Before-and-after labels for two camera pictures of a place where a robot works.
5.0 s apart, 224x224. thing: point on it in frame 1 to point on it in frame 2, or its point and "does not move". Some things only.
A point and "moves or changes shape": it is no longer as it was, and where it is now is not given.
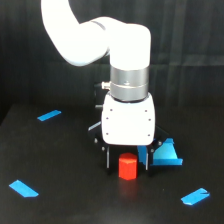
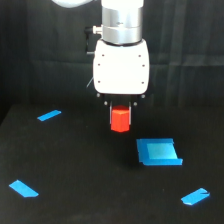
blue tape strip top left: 48,115 does not move
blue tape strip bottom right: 195,196 does not move
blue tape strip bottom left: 23,189 does not move
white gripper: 129,123 to 121,74
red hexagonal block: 128,166 moves or changes shape
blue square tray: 163,155 does not move
